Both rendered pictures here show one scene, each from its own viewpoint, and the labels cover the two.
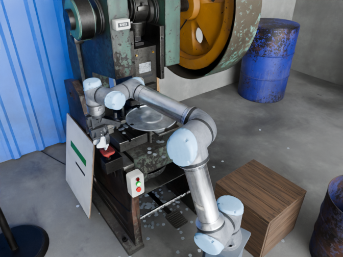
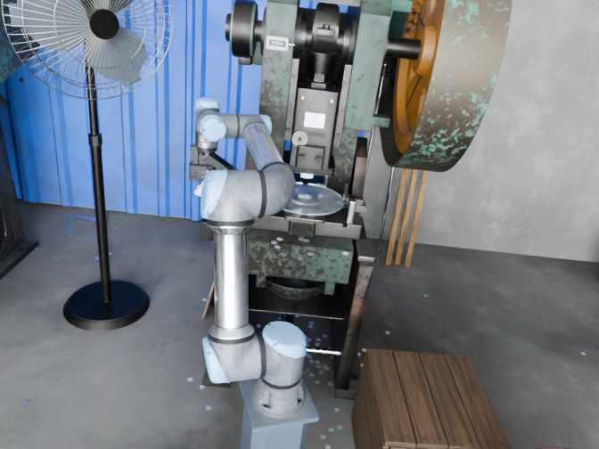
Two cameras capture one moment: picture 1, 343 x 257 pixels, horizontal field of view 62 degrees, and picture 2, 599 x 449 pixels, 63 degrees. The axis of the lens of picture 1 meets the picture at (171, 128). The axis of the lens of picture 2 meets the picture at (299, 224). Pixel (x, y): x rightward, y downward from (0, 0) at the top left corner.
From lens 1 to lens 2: 0.84 m
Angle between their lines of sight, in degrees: 31
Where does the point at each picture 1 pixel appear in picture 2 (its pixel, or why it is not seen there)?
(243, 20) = (452, 75)
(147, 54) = (322, 102)
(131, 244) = not seen: hidden behind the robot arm
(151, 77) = (322, 139)
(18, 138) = not seen: hidden behind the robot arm
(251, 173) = (440, 371)
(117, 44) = (270, 70)
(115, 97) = (208, 121)
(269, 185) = (449, 401)
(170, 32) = (361, 78)
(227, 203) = (280, 330)
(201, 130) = (245, 181)
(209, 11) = not seen: hidden behind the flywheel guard
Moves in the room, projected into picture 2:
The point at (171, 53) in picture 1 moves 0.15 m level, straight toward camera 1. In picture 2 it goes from (357, 110) to (333, 116)
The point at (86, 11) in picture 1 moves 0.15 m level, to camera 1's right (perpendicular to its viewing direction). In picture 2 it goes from (242, 19) to (277, 25)
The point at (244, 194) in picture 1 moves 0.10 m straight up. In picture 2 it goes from (390, 387) to (397, 363)
